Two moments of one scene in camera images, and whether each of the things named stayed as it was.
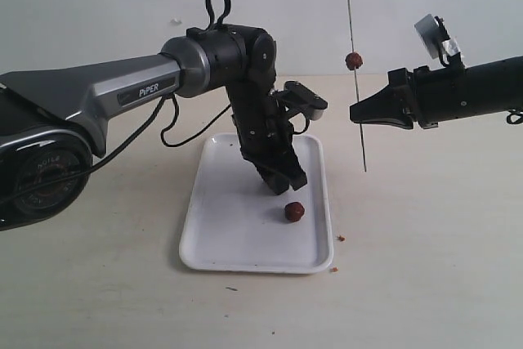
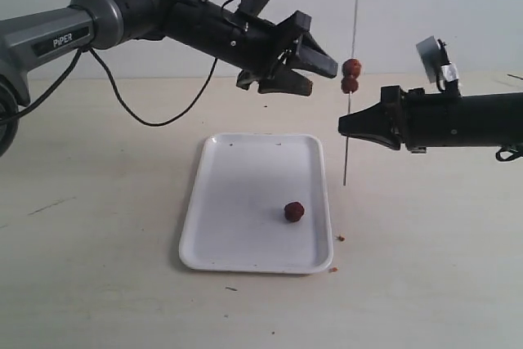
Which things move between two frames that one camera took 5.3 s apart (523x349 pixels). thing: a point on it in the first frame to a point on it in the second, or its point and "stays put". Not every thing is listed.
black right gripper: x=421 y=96 to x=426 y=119
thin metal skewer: x=355 y=71 to x=350 y=94
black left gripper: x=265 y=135 to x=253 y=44
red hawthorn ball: x=354 y=60 to x=349 y=84
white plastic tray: x=236 y=223 stays put
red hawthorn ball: x=294 y=211 stays put
